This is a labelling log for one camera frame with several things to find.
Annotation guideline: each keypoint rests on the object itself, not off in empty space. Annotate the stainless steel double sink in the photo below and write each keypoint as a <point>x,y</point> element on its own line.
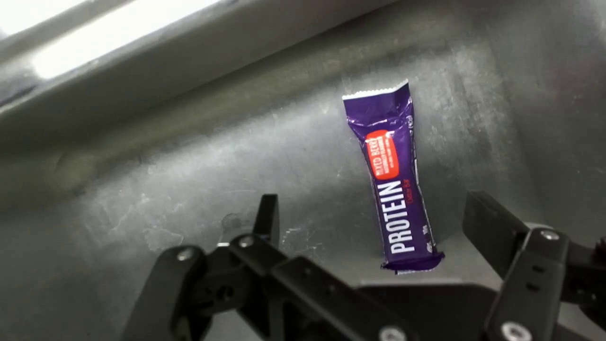
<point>189,158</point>

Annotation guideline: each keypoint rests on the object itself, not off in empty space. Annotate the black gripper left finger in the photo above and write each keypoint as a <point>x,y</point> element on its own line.
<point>289,291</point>

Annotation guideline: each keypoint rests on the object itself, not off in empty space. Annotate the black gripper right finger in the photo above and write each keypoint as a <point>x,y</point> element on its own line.
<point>536,272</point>

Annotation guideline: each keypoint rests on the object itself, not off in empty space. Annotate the purple protein bar snack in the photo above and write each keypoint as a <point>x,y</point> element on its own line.
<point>395,190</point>

